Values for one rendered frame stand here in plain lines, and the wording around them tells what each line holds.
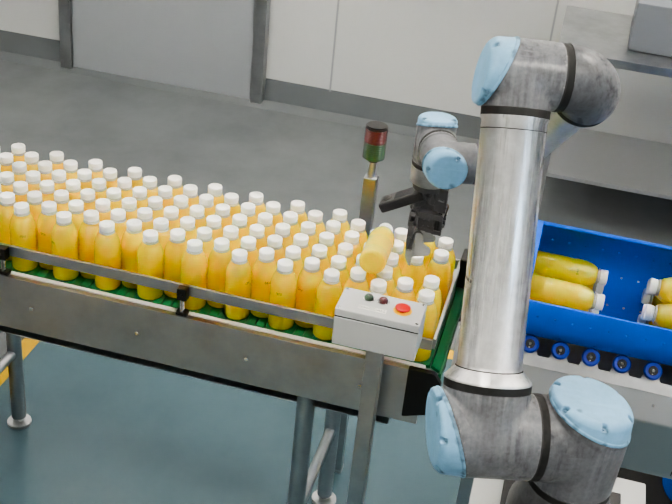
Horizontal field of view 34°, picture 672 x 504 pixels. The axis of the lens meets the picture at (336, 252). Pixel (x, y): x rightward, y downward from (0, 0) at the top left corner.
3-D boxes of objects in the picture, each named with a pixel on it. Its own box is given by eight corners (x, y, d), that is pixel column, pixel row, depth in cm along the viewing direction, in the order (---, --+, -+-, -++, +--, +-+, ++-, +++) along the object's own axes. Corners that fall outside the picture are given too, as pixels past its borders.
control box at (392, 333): (413, 362, 254) (419, 325, 248) (330, 343, 257) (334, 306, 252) (422, 339, 262) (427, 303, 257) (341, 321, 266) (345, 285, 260)
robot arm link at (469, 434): (536, 493, 181) (585, 37, 176) (433, 487, 179) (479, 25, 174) (511, 467, 196) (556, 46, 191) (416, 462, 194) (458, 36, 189)
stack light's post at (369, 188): (340, 473, 366) (376, 180, 311) (329, 470, 367) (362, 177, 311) (343, 466, 369) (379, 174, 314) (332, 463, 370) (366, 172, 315)
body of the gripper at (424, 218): (439, 239, 256) (447, 193, 250) (404, 232, 258) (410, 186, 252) (445, 224, 263) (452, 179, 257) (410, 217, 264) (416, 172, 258)
